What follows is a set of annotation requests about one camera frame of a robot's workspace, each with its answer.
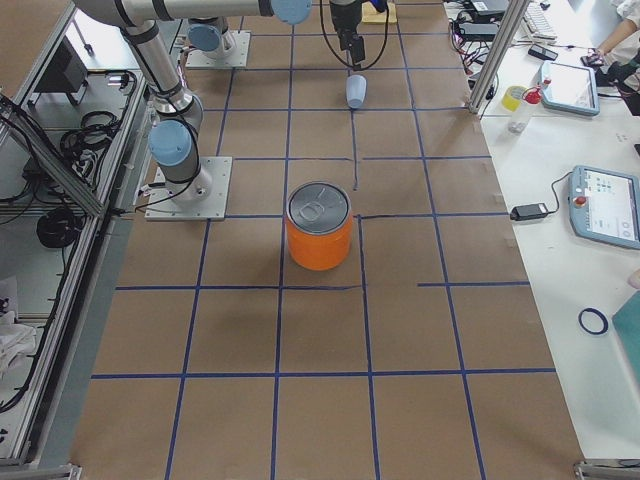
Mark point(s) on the yellow tape roll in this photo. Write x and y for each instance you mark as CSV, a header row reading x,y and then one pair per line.
x,y
512,97

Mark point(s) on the teach pendant tablet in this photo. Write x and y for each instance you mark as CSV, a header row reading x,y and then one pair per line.
x,y
569,88
604,206

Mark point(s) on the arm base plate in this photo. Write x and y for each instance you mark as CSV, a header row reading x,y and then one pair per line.
x,y
205,198
211,49

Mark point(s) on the far teach pendant tablet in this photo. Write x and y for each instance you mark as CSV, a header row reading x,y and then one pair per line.
x,y
569,88

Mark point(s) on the teal box corner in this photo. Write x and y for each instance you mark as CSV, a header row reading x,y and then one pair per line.
x,y
626,323

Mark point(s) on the orange can with silver lid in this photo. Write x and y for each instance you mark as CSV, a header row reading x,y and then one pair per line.
x,y
318,225

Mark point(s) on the black power adapter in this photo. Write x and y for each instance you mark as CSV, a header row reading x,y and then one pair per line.
x,y
528,212

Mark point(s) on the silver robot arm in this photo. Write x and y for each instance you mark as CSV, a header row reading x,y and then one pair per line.
x,y
173,141
137,17

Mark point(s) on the black smartphone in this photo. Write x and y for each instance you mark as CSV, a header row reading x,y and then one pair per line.
x,y
542,53

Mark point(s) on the person at desk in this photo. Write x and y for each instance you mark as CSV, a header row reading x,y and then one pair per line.
x,y
624,40

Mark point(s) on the near teach pendant tablet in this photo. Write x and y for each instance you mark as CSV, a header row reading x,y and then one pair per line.
x,y
604,206

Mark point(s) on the white crumpled cloth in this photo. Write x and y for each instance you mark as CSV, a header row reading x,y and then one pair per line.
x,y
17,339

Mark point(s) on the light blue plastic cup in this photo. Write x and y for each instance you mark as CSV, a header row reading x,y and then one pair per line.
x,y
355,91

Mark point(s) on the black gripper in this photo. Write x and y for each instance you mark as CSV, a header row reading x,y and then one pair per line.
x,y
343,20

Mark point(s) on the red cap squeeze bottle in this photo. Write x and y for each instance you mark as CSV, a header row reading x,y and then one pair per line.
x,y
530,101

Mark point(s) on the aluminium frame post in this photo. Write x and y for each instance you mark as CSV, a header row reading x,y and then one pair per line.
x,y
509,25

